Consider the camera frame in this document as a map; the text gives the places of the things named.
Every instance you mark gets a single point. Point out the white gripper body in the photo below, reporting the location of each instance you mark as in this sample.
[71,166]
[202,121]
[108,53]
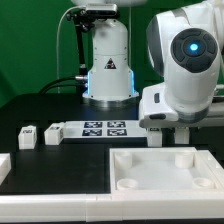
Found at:
[154,112]

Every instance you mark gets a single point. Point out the white square tabletop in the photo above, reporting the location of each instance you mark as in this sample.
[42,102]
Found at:
[164,169]

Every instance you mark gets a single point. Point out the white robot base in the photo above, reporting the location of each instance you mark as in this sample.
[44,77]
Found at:
[110,81]

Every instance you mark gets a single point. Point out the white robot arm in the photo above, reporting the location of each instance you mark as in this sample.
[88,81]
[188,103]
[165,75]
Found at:
[184,47]

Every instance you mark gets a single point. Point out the white fiducial marker plate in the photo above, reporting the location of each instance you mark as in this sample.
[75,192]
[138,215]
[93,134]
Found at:
[103,129]

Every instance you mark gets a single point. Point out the white obstacle fence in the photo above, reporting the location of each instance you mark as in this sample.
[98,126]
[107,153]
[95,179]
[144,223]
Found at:
[114,206]

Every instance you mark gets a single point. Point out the black camera on stand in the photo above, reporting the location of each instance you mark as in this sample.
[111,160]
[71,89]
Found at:
[84,20]

